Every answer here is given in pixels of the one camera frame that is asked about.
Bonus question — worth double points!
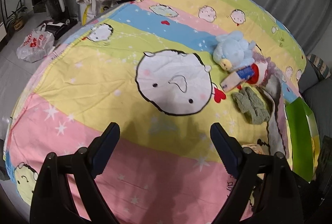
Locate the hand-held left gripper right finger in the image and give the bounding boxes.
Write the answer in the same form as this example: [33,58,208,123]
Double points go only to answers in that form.
[210,122,304,224]

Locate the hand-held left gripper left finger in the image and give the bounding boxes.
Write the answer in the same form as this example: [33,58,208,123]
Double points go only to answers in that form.
[30,122,120,224]

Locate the green fuzzy cloth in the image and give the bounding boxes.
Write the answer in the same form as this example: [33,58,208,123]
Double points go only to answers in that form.
[231,87,271,125]

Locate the blue and orange tissue pack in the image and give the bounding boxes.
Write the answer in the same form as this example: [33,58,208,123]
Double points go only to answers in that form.
[220,65,256,92]

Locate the green box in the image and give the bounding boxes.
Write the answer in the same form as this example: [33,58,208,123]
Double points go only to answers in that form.
[285,98,321,183]

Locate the grey cloth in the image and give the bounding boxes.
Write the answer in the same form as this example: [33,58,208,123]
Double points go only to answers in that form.
[258,74,292,161]

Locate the light blue plush toy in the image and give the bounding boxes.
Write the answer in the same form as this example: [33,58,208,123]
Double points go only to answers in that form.
[213,30,257,74]

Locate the cartoon printed bed sheet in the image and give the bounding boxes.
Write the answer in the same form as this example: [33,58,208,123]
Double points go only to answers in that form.
[2,0,315,224]

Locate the purple fuzzy cloth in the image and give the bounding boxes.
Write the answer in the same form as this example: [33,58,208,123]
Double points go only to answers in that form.
[250,53,280,84]

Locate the grey sofa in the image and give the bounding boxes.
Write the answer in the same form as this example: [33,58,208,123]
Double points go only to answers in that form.
[298,54,332,136]

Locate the white and red plastic bag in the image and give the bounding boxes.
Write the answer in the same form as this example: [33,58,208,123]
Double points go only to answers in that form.
[16,23,55,63]

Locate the patterned cushion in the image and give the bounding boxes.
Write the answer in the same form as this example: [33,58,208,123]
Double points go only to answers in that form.
[306,54,328,81]

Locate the potted plant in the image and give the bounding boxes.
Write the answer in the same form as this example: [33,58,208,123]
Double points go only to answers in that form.
[6,2,28,31]

